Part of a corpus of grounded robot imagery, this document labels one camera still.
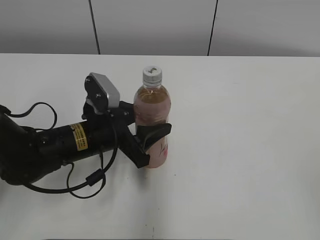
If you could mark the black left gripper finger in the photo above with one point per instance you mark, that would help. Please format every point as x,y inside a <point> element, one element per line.
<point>127,108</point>
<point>147,136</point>

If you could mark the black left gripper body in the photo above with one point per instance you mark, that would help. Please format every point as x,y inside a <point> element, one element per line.
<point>111,130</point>

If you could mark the pink label tea bottle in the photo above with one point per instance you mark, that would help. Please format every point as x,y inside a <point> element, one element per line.
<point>152,105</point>

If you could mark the white bottle cap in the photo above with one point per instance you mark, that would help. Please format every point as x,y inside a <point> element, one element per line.
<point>152,75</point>

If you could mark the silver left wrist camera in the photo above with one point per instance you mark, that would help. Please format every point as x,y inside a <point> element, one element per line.
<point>102,95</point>

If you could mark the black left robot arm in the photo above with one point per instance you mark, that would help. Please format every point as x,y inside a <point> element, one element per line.
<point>28,154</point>

